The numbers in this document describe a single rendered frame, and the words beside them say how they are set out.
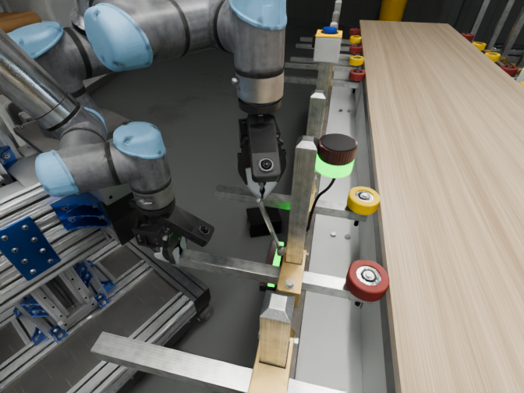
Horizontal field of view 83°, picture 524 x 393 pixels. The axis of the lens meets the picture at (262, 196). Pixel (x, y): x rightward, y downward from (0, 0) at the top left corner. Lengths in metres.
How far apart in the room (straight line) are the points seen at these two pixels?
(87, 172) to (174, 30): 0.25
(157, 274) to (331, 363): 0.96
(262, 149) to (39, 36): 0.55
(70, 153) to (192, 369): 0.37
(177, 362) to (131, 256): 1.20
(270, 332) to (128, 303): 1.16
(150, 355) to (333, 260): 0.67
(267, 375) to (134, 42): 0.46
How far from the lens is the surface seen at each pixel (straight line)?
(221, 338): 1.55
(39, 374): 1.50
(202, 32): 0.49
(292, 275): 0.66
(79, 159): 0.55
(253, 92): 0.47
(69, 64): 0.86
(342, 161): 0.47
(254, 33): 0.44
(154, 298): 1.47
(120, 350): 0.53
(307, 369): 0.84
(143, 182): 0.55
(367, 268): 0.66
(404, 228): 0.78
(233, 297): 1.64
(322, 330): 0.89
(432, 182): 0.96
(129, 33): 0.43
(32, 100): 0.63
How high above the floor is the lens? 1.41
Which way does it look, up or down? 41 degrees down
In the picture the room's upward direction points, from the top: straight up
